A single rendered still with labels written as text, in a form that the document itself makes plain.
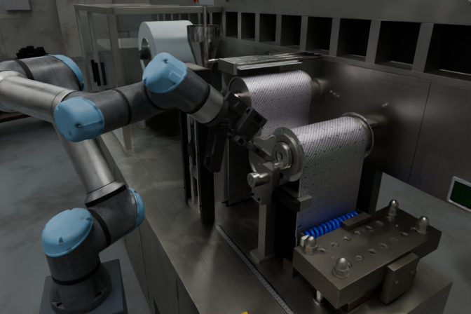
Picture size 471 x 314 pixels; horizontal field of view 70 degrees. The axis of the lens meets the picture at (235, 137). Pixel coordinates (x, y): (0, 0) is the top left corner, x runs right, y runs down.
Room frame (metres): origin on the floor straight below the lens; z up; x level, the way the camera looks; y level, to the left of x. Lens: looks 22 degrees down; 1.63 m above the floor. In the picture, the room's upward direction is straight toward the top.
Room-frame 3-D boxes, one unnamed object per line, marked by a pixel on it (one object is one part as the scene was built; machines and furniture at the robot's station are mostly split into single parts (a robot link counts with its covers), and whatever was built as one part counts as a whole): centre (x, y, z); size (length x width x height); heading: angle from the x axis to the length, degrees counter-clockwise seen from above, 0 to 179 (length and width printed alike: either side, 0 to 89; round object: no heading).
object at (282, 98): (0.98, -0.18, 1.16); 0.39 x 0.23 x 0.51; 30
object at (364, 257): (0.73, -0.37, 1.00); 0.40 x 0.16 x 0.06; 120
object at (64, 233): (0.68, 0.41, 1.07); 0.13 x 0.12 x 0.14; 146
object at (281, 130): (0.80, -0.13, 1.25); 0.15 x 0.01 x 0.15; 30
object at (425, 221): (0.77, -0.53, 1.05); 0.04 x 0.04 x 0.04
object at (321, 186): (0.81, -0.27, 1.11); 0.23 x 0.01 x 0.18; 120
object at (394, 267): (0.66, -0.42, 0.96); 0.10 x 0.03 x 0.11; 120
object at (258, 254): (0.81, -0.08, 1.05); 0.06 x 0.05 x 0.31; 120
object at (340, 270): (0.61, -0.25, 1.05); 0.04 x 0.04 x 0.04
